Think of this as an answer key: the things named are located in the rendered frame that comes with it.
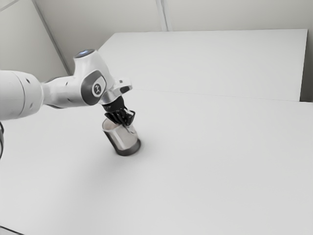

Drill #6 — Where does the black mesh pen holder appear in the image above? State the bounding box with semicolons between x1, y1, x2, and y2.
102;118;142;157

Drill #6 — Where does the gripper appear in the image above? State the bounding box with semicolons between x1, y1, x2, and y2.
102;95;136;128

